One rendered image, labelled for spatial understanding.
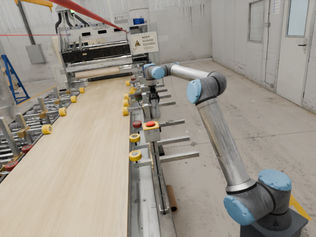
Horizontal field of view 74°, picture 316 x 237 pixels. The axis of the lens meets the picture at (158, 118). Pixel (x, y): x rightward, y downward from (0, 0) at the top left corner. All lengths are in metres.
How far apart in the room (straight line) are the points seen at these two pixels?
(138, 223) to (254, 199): 0.64
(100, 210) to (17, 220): 0.38
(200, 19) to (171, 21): 1.27
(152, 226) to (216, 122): 0.67
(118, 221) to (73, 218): 0.21
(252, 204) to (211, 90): 0.57
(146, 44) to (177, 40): 6.38
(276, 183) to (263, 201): 0.11
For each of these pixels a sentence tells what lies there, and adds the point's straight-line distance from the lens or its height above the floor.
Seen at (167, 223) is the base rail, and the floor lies 0.70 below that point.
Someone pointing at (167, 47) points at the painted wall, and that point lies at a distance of 10.20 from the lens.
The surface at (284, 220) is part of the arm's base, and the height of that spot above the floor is 0.66.
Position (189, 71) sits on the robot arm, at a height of 1.34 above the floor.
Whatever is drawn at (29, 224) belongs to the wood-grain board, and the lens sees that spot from 1.17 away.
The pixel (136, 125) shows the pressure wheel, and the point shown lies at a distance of 1.77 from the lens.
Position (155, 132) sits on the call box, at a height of 1.20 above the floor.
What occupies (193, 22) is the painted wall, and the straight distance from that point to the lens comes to 10.30.
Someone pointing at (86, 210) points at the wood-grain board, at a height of 0.90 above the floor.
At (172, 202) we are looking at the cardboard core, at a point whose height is 0.08.
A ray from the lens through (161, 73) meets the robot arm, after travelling 1.58.
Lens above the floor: 1.61
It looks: 23 degrees down
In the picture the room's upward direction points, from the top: 8 degrees counter-clockwise
